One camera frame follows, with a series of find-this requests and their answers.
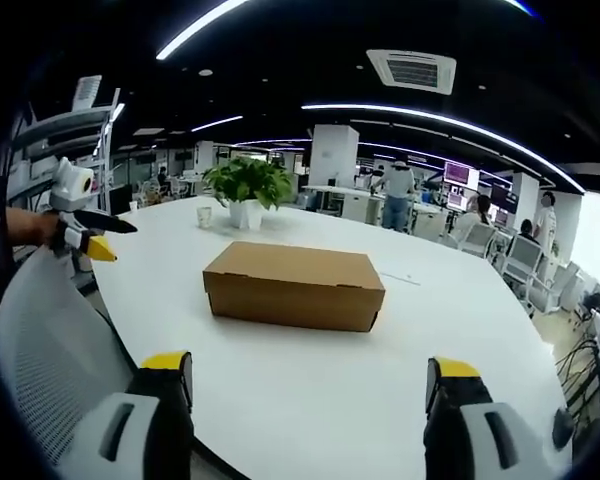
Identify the potted green plant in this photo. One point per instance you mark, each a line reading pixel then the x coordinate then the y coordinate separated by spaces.
pixel 247 192

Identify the brown cardboard shoe box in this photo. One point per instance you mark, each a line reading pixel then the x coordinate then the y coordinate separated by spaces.
pixel 292 290

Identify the purple computer monitor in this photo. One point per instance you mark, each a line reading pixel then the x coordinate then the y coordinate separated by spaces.
pixel 461 176

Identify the white paper cup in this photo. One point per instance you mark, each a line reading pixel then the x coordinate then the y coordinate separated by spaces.
pixel 204 217

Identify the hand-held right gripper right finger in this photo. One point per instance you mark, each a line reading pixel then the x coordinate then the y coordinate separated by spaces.
pixel 472 425

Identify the white mesh office chair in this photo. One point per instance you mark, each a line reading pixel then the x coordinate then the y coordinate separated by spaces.
pixel 55 345

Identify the grey metal shelf rack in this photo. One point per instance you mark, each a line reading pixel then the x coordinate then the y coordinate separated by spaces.
pixel 62 150

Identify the ceiling air conditioner vent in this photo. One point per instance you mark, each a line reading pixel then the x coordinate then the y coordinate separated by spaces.
pixel 412 71

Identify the white square pillar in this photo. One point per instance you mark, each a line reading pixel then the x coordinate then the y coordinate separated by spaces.
pixel 332 156

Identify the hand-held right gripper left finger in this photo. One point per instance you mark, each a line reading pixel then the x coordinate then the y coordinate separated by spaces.
pixel 145 425

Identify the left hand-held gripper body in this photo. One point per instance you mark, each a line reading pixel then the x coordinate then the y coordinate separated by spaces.
pixel 69 187

